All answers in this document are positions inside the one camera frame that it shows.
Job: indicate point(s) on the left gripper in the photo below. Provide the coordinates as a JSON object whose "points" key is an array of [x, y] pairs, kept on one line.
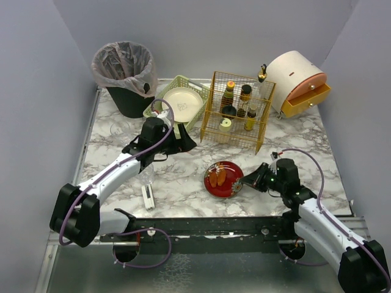
{"points": [[176, 139]]}

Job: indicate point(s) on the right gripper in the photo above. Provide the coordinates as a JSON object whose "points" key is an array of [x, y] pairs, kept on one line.
{"points": [[260, 177]]}

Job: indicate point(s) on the cream round plate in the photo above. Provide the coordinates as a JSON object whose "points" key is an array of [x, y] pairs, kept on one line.
{"points": [[184, 102]]}

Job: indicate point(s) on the red floral plate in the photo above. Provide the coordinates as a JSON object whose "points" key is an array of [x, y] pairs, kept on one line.
{"points": [[231, 186]]}

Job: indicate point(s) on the small yellow spice bottle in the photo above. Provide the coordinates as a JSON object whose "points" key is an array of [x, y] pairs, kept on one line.
{"points": [[251, 114]]}

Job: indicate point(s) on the green-lid seasoning shaker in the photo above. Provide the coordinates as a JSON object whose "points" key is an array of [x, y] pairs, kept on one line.
{"points": [[225, 125]]}

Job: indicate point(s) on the yellow-lid sauce jar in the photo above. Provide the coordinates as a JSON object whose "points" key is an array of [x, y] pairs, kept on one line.
{"points": [[227, 98]]}

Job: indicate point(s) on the black-lid glass jar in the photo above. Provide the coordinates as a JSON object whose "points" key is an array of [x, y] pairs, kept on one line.
{"points": [[229, 112]]}

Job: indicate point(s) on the gold-spout oil bottle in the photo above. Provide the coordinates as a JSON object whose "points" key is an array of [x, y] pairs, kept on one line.
{"points": [[261, 77]]}

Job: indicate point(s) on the gold-cap pepper grinder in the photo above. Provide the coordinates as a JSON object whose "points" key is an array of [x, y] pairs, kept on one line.
{"points": [[244, 99]]}

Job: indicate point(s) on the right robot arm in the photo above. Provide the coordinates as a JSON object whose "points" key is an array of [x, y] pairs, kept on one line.
{"points": [[360, 265]]}

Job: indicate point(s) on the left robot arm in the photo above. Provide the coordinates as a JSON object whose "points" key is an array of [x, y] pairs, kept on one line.
{"points": [[77, 217]]}

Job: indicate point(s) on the pale green plastic basket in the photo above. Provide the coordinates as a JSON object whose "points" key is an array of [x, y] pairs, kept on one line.
{"points": [[182, 81]]}

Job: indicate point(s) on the black ribbed trash bin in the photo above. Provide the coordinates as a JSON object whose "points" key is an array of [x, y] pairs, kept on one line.
{"points": [[130, 104]]}

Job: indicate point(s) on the clear plastic cup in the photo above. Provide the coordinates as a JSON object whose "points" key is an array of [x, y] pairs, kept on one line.
{"points": [[147, 176], [121, 132]]}

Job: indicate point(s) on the right orange croquette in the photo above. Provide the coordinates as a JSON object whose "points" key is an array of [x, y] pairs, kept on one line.
{"points": [[221, 176]]}

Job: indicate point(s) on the orange croquette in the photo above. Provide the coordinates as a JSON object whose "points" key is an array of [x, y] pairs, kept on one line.
{"points": [[213, 179], [221, 176]]}

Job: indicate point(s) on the white folded peeler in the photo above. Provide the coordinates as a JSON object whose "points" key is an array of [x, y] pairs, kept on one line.
{"points": [[147, 193]]}

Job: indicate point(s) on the left orange croquette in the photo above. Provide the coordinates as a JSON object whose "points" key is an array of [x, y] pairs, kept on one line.
{"points": [[213, 179]]}

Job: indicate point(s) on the white round drawer box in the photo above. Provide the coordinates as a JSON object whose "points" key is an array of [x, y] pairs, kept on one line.
{"points": [[299, 84]]}

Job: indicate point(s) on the gold wire rack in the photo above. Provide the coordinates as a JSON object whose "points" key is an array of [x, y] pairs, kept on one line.
{"points": [[238, 136]]}

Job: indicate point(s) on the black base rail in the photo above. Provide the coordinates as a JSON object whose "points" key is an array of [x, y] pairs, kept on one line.
{"points": [[201, 236]]}

